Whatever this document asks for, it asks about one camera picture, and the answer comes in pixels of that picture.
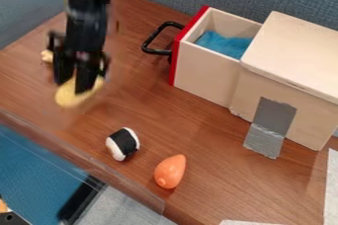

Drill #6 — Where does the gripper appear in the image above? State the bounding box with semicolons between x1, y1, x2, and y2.
45;9;113;95

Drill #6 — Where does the yellow toy corn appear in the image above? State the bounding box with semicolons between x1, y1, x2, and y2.
40;48;109;109

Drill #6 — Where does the black and white toy sushi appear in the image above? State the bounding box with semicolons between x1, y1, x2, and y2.
104;126;141;162

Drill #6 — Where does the drawer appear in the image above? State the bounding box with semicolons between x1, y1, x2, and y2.
139;5;265;109

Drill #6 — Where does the orange toy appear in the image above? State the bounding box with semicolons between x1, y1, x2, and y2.
152;154;188;190

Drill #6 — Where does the blue cloth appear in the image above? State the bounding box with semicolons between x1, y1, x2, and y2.
193;30;255;61

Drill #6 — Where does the gray tape strip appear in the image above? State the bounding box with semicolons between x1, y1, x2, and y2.
241;96;298;160

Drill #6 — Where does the cabinet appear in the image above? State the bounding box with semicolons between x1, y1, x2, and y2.
228;10;338;152

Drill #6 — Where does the white paper strip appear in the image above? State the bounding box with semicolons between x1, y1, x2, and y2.
321;147;338;225

